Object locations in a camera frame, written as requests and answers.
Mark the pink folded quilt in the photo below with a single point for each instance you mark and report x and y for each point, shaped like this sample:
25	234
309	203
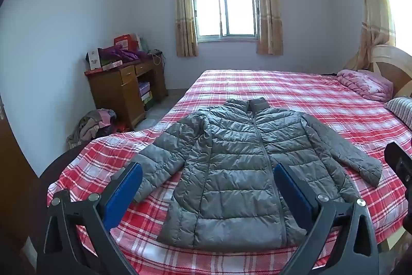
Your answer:
367	83

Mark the wooden headboard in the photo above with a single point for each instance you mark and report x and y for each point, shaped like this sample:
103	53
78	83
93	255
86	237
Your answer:
389	60

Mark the white box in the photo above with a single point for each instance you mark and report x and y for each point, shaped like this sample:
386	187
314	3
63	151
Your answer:
94	59

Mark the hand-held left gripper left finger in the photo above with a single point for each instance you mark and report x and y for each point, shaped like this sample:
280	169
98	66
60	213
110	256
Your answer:
124	194

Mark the red plaid bed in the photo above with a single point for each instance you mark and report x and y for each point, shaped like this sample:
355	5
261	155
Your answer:
289	91

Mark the brown wooden door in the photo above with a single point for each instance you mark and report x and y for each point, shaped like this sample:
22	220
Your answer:
13	172

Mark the sliding window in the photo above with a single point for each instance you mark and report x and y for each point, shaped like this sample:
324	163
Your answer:
225	10

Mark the striped pillow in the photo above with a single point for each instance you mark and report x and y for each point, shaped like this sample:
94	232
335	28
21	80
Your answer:
402	109

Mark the grey puffer jacket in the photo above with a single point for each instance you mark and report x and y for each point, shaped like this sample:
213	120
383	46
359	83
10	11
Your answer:
231	165

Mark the flat red box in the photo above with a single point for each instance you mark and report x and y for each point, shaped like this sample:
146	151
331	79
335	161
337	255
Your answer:
109	65

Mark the purple clothes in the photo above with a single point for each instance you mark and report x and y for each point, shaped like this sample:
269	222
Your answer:
119	53

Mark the large bright window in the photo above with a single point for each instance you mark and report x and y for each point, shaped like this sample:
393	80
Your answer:
402	14

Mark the dark bed footboard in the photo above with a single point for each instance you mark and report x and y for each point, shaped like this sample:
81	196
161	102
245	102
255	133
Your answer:
61	162

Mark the long beige floral curtain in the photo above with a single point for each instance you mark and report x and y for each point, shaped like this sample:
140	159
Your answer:
375	14

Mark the pile of clothes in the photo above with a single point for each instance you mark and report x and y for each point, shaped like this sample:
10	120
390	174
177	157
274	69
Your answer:
93	126

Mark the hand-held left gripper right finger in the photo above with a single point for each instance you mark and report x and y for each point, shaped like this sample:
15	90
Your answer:
291	194

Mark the stack of colourful boxes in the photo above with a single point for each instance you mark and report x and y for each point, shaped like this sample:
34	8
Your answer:
144	94

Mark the wooden desk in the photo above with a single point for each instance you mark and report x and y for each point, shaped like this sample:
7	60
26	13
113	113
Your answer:
109	91

